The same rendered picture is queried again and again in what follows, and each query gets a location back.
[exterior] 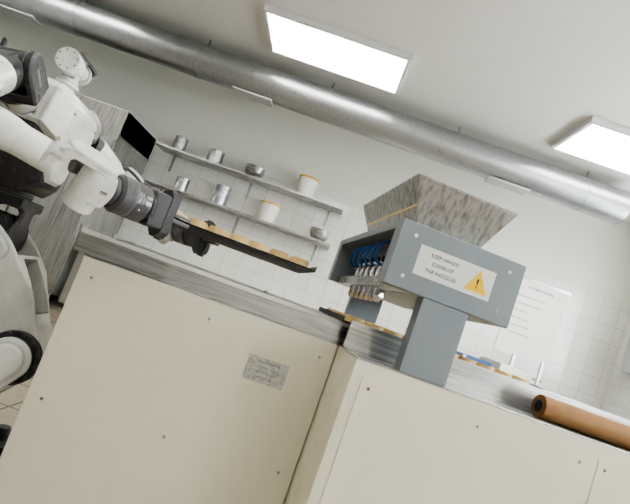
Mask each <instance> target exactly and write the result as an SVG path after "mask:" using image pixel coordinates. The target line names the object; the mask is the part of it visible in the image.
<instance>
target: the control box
mask: <svg viewBox="0 0 630 504"><path fill-rule="evenodd" d="M84 254H85V253H82V252H80V251H79V252H78V254H77V256H76V259H75V261H74V264H73V266H72V268H71V271H70V273H69V276H68V278H67V280H66V283H65V285H64V287H63V290H62V292H61V295H60V297H59V299H58V302H61V303H65V301H66V298H67V296H68V294H69V291H70V289H71V286H72V284H73V282H74V279H75V277H76V274H77V272H78V270H79V267H80V265H81V262H82V260H83V258H84V256H85V255H84Z"/></svg>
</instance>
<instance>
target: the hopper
mask: <svg viewBox="0 0 630 504"><path fill-rule="evenodd" d="M363 208H364V213H365V219H366V224H367V230H368V231H370V230H372V229H375V228H378V227H381V226H384V225H387V224H389V223H392V222H395V221H398V220H401V219H404V218H407V219H409V220H412V221H414V222H417V223H419V224H422V225H424V226H427V227H429V228H432V229H434V230H437V231H439V232H442V233H444V234H447V235H449V236H452V237H454V238H457V239H459V240H462V241H464V242H467V243H469V244H472V245H474V246H477V247H479V248H481V247H482V246H483V245H484V244H486V243H487V242H488V241H489V240H490V239H491V238H492V237H493V236H495V235H496V234H497V233H498V232H499V231H500V230H501V229H503V228H504V227H505V226H506V225H507V224H508V223H509V222H510V221H512V220H513V219H514V218H515V217H517V215H518V214H516V213H514V212H512V211H509V210H507V209H504V208H502V207H500V206H497V205H495V204H492V203H490V202H488V201H485V200H483V199H480V198H478V197H476V196H473V195H471V194H468V193H466V192H463V191H461V190H459V189H456V188H454V187H451V186H449V185H447V184H444V183H442V182H439V181H437V180H435V179H432V178H430V177H427V176H425V175H423V174H420V173H418V174H417V175H415V176H413V177H411V178H410V179H408V180H406V181H405V182H403V183H401V184H399V185H398V186H396V187H394V188H392V189H391V190H389V191H387V192H386V193H384V194H382V195H380V196H379V197H377V198H375V199H374V200H372V201H370V202H368V203H367V204H365V205H363Z"/></svg>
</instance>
